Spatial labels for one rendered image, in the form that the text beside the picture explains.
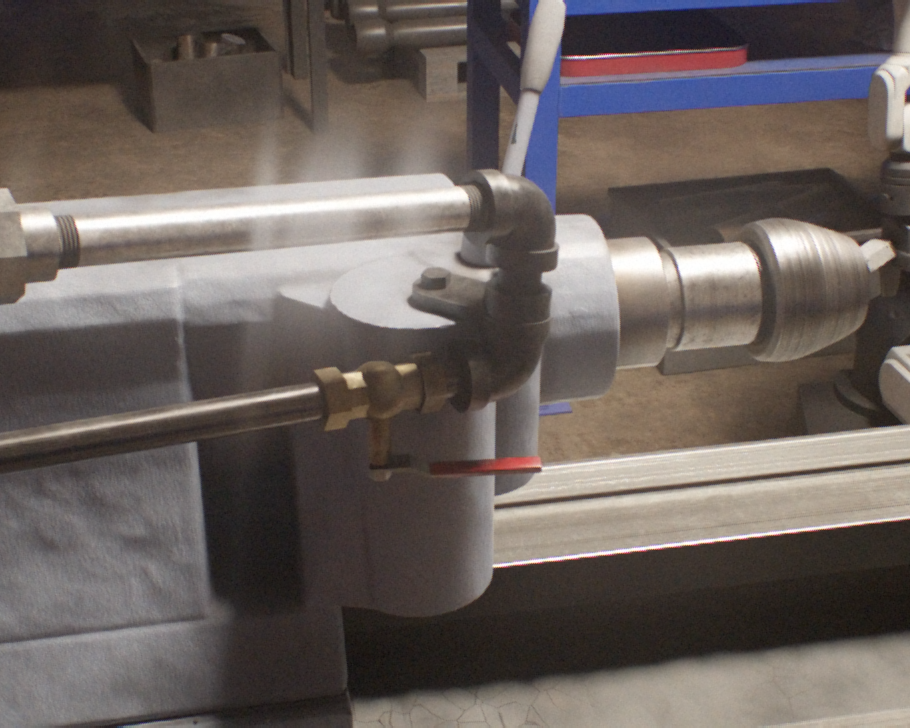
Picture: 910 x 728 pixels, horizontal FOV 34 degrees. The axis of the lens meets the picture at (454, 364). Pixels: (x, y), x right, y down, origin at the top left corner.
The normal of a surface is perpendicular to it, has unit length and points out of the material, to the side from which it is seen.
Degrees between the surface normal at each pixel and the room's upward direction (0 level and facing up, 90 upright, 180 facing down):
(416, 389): 68
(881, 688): 8
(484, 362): 45
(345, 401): 60
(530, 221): 92
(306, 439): 78
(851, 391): 0
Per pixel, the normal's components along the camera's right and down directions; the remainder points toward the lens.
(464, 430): 0.61, 0.37
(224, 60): 0.34, 0.44
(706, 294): 0.17, -0.06
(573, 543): 0.00, -0.88
